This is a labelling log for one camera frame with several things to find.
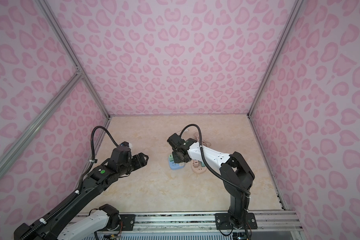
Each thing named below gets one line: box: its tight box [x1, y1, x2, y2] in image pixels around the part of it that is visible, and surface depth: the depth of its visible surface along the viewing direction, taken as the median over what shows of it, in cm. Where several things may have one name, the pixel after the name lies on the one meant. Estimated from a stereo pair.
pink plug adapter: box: [193, 159, 199, 168], surface depth 89 cm
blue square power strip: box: [168, 157, 185, 170], surface depth 92 cm
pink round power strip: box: [191, 160, 207, 174], surface depth 91 cm
